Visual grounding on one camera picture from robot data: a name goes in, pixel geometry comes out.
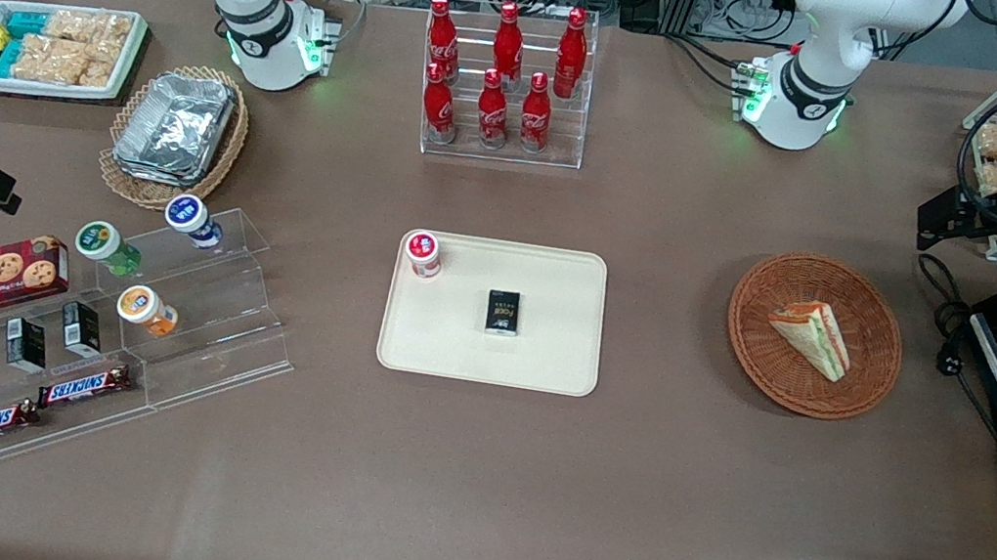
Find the triangular sandwich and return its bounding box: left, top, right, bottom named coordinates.
left=759, top=294, right=859, bottom=385

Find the brown round wicker basket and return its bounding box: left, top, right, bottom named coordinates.
left=715, top=243, right=916, bottom=431

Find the light oval wicker basket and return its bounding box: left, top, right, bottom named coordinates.
left=92, top=52, right=257, bottom=223

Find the cream plastic tray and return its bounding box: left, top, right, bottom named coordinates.
left=374, top=223, right=617, bottom=401

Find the green cap yogurt bottle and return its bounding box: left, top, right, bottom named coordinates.
left=70, top=217, right=147, bottom=281

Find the small black box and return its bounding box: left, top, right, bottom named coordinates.
left=55, top=299, right=109, bottom=361
left=0, top=316, right=53, bottom=377
left=482, top=287, right=525, bottom=339

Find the white snack bin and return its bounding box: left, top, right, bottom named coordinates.
left=0, top=0, right=153, bottom=117

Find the stack of foil trays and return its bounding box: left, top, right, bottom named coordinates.
left=108, top=65, right=240, bottom=195

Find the orange cap yogurt bottle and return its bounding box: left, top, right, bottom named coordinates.
left=112, top=282, right=185, bottom=342

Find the blue cap yogurt bottle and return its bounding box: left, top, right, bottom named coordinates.
left=160, top=191, right=229, bottom=253

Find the clear acrylic stepped stand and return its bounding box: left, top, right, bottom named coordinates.
left=0, top=171, right=317, bottom=513

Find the clear acrylic bottle rack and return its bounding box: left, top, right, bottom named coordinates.
left=408, top=0, right=606, bottom=179

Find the red cola bottle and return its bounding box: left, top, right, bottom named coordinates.
left=471, top=66, right=518, bottom=151
left=515, top=70, right=559, bottom=155
left=487, top=0, right=533, bottom=91
left=418, top=0, right=468, bottom=85
left=549, top=4, right=595, bottom=103
left=415, top=60, right=466, bottom=147

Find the red cap yogurt bottle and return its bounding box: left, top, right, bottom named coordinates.
left=400, top=227, right=448, bottom=283

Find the black power cable with plug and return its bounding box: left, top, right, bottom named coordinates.
left=892, top=251, right=997, bottom=437

